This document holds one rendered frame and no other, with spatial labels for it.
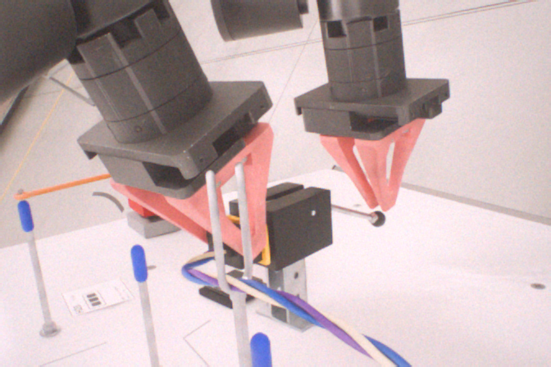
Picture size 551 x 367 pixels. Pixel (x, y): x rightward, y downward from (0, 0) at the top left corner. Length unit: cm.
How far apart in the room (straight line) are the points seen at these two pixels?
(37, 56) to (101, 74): 5
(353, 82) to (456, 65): 172
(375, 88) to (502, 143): 142
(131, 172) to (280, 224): 10
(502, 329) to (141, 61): 27
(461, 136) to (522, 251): 140
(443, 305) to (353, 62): 18
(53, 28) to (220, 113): 8
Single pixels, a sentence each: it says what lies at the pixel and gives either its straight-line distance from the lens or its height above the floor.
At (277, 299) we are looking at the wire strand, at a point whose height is 121.
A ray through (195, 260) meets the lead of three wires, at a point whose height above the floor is 119.
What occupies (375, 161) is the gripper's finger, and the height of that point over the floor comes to 109.
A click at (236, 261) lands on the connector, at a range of 33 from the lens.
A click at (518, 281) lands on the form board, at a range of 46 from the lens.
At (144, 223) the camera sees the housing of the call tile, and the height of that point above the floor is 112.
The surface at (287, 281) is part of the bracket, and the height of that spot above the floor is 112.
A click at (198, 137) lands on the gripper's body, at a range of 25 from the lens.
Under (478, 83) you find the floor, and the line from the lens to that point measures 199.
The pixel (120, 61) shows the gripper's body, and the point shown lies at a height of 129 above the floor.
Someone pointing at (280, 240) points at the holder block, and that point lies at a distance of 34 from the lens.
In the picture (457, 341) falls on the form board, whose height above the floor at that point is 104.
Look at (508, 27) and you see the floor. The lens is 209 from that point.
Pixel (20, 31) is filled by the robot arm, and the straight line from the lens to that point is 22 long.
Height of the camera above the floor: 136
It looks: 35 degrees down
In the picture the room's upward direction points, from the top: 57 degrees counter-clockwise
